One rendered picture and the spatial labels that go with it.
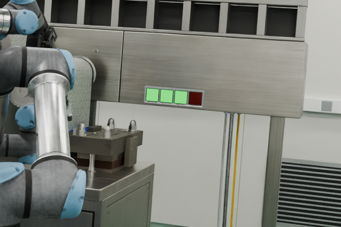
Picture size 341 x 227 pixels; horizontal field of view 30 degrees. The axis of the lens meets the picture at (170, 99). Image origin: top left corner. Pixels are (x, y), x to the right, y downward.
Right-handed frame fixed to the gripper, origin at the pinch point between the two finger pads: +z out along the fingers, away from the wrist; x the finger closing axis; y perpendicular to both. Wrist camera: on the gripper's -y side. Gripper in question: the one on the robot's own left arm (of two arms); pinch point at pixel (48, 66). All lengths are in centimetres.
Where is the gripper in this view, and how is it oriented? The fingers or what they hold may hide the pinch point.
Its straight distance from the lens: 236.8
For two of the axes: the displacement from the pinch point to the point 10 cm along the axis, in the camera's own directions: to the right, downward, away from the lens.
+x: -9.7, -0.8, 2.3
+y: 2.1, -7.9, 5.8
